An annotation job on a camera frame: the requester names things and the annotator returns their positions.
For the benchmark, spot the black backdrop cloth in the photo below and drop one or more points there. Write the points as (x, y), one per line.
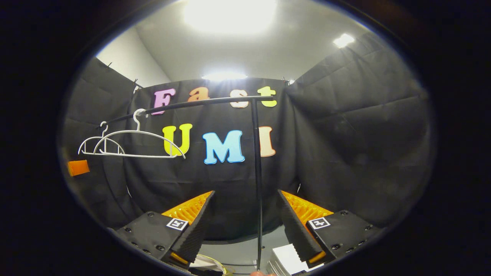
(356, 134)

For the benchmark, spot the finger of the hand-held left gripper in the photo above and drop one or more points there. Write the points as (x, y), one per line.
(78, 168)

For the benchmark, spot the small white clothes hanger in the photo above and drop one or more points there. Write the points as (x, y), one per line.
(104, 130)

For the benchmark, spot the large white clothes hanger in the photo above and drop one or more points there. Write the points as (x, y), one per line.
(134, 131)

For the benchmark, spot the small ceiling light panel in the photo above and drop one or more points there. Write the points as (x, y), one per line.
(343, 40)

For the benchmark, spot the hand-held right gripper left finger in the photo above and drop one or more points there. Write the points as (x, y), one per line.
(197, 230)

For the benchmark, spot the white yellow-rimmed laundry hamper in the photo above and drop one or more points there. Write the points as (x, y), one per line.
(207, 262)

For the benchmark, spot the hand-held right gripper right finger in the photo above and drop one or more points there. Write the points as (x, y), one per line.
(295, 230)

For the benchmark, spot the large ceiling light panel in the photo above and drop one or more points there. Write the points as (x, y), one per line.
(230, 15)

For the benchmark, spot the long ceiling light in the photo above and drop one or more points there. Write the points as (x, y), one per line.
(224, 76)

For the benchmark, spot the black metal clothes rack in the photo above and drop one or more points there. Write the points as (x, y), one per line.
(257, 161)

